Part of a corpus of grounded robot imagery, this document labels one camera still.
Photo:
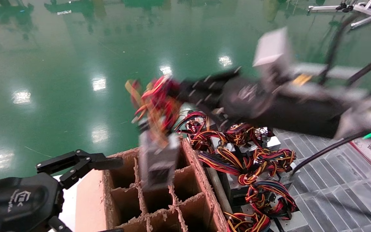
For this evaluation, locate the brown cardboard divider box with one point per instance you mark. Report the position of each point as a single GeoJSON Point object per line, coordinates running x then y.
{"type": "Point", "coordinates": [198, 180]}

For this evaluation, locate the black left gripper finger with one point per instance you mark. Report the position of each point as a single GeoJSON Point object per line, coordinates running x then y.
{"type": "Point", "coordinates": [105, 162]}

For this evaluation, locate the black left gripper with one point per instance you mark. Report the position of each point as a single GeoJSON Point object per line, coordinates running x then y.
{"type": "Point", "coordinates": [14, 203]}

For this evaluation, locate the clear plastic grid tray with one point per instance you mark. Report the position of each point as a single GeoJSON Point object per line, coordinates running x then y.
{"type": "Point", "coordinates": [333, 193]}

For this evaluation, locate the white metal floor stand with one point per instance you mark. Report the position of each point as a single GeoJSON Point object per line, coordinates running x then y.
{"type": "Point", "coordinates": [367, 9]}

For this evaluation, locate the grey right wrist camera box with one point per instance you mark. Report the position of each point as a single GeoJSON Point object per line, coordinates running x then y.
{"type": "Point", "coordinates": [272, 48]}

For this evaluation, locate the grey cart pipe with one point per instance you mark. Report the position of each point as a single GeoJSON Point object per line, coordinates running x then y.
{"type": "Point", "coordinates": [219, 193]}

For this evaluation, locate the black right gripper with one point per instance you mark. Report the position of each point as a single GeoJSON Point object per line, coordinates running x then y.
{"type": "Point", "coordinates": [246, 100]}

